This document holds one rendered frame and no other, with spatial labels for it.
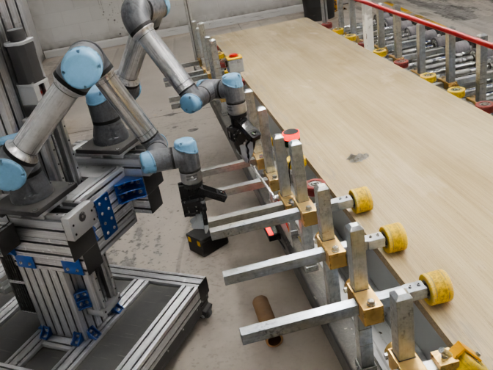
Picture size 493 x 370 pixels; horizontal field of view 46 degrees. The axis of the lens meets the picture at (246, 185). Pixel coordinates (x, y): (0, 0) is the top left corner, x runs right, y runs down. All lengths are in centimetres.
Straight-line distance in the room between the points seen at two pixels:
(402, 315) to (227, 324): 184
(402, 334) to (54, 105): 121
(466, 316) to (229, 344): 156
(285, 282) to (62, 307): 117
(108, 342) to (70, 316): 20
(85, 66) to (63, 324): 135
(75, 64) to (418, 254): 113
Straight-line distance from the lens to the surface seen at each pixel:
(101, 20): 1003
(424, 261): 170
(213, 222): 209
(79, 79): 184
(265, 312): 288
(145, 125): 205
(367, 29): 378
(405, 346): 128
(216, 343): 289
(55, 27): 1016
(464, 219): 189
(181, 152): 195
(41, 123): 192
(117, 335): 277
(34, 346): 288
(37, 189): 215
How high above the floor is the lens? 187
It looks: 26 degrees down
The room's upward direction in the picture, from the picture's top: 10 degrees counter-clockwise
